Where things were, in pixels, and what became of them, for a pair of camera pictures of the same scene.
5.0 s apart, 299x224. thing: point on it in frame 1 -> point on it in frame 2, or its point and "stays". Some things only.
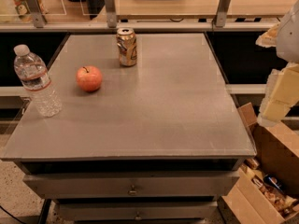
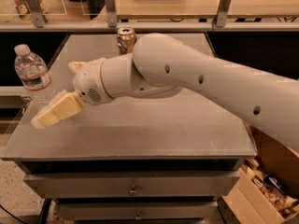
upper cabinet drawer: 129,186 stays
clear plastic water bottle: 35,80 stays
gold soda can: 126,42 stays
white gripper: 290,36 -> 88,83
